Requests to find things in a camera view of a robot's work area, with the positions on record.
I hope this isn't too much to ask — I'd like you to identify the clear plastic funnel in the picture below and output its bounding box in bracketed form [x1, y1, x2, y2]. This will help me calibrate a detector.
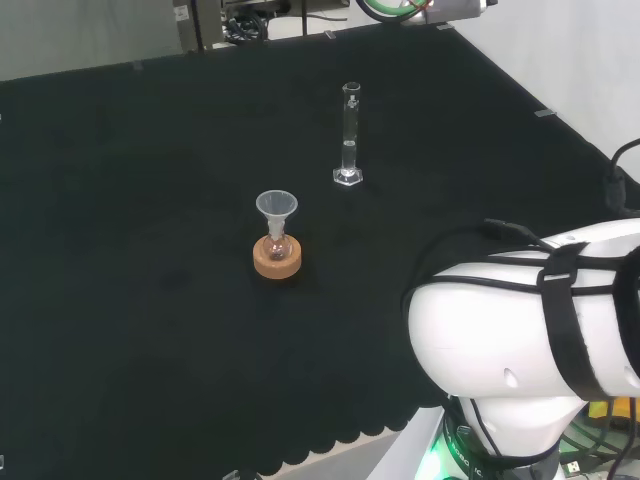
[255, 189, 300, 241]

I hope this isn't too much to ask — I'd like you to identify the grey metal cabinet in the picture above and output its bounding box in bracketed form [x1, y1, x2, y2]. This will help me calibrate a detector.
[172, 0, 225, 54]

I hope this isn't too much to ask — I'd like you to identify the green cable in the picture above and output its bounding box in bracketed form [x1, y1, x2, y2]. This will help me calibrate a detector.
[355, 0, 432, 25]

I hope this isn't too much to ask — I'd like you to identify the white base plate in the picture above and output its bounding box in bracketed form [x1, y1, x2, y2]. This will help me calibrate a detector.
[367, 405, 454, 480]

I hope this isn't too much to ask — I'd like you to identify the brown cork ring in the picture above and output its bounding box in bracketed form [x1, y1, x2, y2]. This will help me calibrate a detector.
[252, 234, 304, 279]

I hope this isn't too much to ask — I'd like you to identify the yellow stop button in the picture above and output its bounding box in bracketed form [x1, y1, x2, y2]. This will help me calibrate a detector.
[585, 397, 640, 421]

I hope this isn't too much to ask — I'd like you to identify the small round-bottom glass flask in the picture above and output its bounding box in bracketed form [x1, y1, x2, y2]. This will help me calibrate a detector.
[263, 227, 292, 262]

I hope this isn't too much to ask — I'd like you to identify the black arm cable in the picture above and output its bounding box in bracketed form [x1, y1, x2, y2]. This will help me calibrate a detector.
[412, 217, 556, 301]

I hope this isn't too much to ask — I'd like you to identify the clear glass graduated cylinder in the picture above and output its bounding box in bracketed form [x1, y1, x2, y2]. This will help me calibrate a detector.
[332, 81, 365, 188]

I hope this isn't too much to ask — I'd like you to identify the black cable with ferrite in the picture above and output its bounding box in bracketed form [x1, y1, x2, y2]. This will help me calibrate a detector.
[603, 139, 640, 219]

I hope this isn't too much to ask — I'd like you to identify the black bench cloth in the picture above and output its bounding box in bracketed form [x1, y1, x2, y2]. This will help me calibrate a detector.
[0, 22, 640, 476]

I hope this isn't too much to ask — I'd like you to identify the black cable bundle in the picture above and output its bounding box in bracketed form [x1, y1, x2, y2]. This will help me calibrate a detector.
[223, 10, 271, 42]

